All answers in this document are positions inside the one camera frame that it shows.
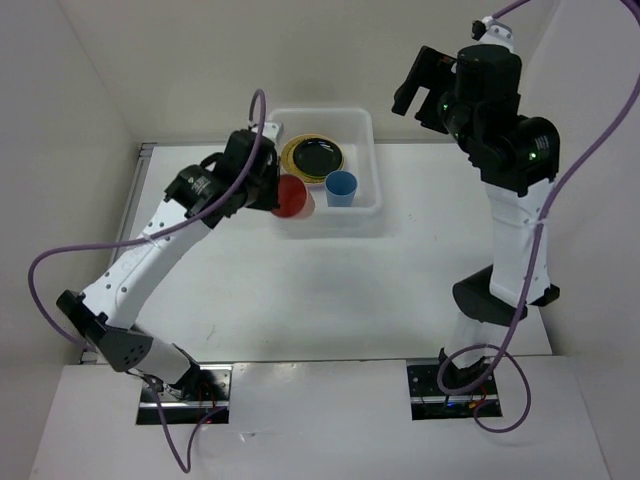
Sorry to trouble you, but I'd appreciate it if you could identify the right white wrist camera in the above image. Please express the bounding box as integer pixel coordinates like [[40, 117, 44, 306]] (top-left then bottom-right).
[[471, 16, 514, 53]]

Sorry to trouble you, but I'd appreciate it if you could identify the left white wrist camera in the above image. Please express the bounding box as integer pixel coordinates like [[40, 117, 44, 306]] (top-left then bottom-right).
[[262, 121, 284, 146]]

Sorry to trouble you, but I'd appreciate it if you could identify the white plastic bin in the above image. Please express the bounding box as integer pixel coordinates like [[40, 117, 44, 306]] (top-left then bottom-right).
[[268, 107, 382, 238]]

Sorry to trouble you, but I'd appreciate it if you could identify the blue plastic cup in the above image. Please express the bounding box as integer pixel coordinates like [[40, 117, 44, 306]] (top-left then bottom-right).
[[325, 170, 358, 207]]

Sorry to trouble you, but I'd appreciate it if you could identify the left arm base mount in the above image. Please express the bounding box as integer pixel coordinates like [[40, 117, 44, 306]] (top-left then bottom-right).
[[136, 364, 233, 426]]

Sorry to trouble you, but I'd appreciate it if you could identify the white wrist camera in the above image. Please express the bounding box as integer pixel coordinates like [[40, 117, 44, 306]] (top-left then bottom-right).
[[262, 121, 284, 146], [471, 16, 514, 53]]

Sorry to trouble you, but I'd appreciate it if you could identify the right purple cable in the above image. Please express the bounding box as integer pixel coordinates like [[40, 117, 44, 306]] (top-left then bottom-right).
[[437, 0, 640, 434]]

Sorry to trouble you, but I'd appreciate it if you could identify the black plate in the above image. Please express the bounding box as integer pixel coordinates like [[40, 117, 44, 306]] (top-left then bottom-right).
[[293, 137, 344, 178]]

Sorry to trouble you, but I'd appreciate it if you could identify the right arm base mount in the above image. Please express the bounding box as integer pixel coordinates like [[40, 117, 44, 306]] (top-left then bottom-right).
[[406, 359, 502, 421]]

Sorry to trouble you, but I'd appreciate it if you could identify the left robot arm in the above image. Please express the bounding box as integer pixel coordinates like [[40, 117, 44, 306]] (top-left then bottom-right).
[[56, 122, 282, 400]]

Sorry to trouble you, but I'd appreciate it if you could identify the pink plastic cup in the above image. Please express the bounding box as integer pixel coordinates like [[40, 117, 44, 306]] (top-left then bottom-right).
[[271, 174, 315, 220]]

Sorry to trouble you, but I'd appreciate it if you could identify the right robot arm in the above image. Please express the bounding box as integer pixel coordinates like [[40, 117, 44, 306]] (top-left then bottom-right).
[[391, 44, 560, 395]]

